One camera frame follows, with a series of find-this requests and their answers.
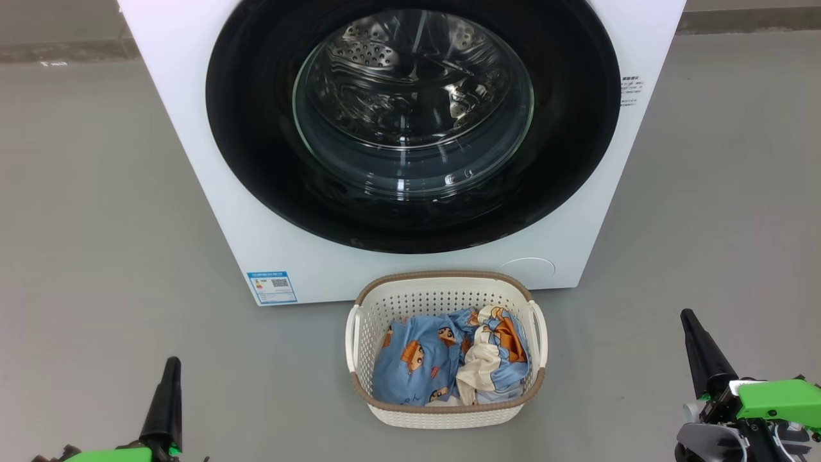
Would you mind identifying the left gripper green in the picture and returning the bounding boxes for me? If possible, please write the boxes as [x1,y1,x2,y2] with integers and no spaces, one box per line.
[32,357,184,462]

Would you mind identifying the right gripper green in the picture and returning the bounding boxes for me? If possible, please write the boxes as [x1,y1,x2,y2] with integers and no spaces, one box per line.
[680,309,821,432]

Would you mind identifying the cream and blue cartoon garment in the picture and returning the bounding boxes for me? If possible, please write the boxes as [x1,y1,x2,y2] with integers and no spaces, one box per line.
[455,305,532,405]

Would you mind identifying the blue cartoon print garment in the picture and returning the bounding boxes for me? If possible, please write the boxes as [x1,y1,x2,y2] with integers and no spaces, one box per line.
[372,311,478,406]

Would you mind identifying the round black washer door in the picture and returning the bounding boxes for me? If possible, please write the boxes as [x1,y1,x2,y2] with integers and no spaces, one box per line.
[205,0,622,254]

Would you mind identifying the white front-load washing machine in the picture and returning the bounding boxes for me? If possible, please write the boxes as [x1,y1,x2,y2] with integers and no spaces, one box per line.
[117,0,687,307]

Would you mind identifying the stainless steel washing machine drum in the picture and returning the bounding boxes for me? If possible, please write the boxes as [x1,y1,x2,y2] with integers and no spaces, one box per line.
[301,9,533,193]

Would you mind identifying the blue energy label sticker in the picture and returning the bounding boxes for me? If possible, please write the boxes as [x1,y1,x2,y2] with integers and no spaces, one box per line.
[247,271,298,305]

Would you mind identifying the round drain filter cover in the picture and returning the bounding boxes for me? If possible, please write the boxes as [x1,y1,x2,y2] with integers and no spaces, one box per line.
[497,257,556,283]

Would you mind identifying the cream plastic laundry basket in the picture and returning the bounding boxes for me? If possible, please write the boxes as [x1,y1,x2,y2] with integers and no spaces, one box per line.
[345,271,549,429]

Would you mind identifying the small printed text label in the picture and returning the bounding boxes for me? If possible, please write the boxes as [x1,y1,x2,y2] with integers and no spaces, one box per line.
[620,76,646,107]

